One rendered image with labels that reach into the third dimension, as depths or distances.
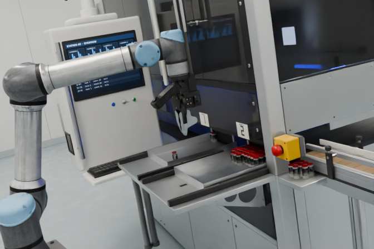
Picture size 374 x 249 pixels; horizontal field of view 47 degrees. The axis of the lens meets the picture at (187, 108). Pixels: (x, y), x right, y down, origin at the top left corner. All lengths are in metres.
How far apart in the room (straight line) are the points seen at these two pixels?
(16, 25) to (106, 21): 4.56
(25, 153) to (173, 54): 0.58
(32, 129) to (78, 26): 0.92
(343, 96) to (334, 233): 0.54
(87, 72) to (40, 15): 5.57
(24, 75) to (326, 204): 1.18
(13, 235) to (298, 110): 1.03
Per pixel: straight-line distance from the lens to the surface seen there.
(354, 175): 1.45
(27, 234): 1.45
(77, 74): 1.32
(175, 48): 1.44
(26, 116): 1.49
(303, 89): 1.61
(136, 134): 2.41
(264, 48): 1.50
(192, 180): 1.60
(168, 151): 2.09
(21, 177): 1.54
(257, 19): 1.49
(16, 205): 1.43
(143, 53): 1.29
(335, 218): 1.84
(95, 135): 2.33
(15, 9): 6.85
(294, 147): 1.50
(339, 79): 1.72
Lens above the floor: 1.46
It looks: 11 degrees down
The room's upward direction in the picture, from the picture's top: 10 degrees counter-clockwise
